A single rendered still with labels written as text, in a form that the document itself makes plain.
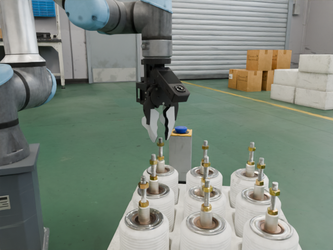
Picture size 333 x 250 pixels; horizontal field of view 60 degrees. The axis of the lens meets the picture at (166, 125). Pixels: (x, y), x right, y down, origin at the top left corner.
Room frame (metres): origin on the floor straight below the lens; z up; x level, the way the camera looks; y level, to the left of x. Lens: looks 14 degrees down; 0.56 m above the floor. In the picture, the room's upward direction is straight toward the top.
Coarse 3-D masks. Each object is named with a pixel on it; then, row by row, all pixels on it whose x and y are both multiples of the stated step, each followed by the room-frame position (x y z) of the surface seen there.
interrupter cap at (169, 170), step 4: (148, 168) 0.74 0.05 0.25; (156, 168) 0.74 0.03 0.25; (168, 168) 0.74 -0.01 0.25; (172, 168) 0.74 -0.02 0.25; (148, 172) 0.71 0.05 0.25; (156, 172) 0.72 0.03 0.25; (164, 172) 0.72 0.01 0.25; (168, 172) 0.71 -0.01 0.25; (172, 172) 0.71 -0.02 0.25; (160, 176) 0.69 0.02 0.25; (164, 176) 0.69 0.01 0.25
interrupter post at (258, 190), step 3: (255, 183) 0.59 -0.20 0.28; (255, 186) 0.58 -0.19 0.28; (258, 186) 0.57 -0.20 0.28; (261, 186) 0.57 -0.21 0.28; (264, 186) 0.58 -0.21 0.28; (255, 189) 0.58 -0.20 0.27; (258, 189) 0.57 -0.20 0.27; (261, 189) 0.57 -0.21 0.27; (255, 192) 0.58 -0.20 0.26; (258, 192) 0.57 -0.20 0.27; (261, 192) 0.57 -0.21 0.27; (255, 195) 0.58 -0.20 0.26; (258, 195) 0.57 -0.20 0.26; (261, 195) 0.57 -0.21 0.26; (258, 198) 0.57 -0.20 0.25; (261, 198) 0.57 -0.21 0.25
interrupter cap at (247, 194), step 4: (248, 188) 0.61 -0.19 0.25; (252, 188) 0.62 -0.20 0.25; (244, 192) 0.60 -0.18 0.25; (248, 192) 0.60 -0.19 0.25; (252, 192) 0.60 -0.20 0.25; (264, 192) 0.60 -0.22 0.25; (268, 192) 0.60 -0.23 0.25; (244, 196) 0.58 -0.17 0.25; (248, 196) 0.58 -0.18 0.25; (252, 196) 0.58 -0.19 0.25; (264, 196) 0.58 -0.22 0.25; (268, 196) 0.58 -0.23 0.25; (248, 200) 0.56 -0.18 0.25; (252, 200) 0.56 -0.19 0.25; (256, 200) 0.56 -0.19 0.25; (260, 200) 0.56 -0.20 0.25; (264, 200) 0.56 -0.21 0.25; (268, 200) 0.56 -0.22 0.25; (256, 204) 0.55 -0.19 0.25; (260, 204) 0.55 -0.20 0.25; (264, 204) 0.55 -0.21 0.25; (268, 204) 0.55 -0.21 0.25
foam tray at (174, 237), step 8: (184, 184) 0.79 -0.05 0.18; (184, 192) 0.74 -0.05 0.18; (224, 192) 0.74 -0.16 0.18; (128, 208) 0.65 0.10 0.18; (176, 208) 0.65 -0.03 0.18; (232, 208) 0.65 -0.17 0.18; (280, 208) 0.66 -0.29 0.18; (176, 216) 0.62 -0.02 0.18; (232, 216) 0.64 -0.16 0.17; (280, 216) 0.62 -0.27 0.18; (176, 224) 0.59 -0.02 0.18; (232, 224) 0.59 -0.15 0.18; (176, 232) 0.56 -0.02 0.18; (232, 232) 0.56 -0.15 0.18; (112, 240) 0.53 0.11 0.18; (176, 240) 0.53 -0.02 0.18; (232, 240) 0.53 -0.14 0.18; (240, 240) 0.53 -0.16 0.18; (112, 248) 0.50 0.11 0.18; (176, 248) 0.50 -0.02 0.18; (232, 248) 0.50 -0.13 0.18; (240, 248) 0.52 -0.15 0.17
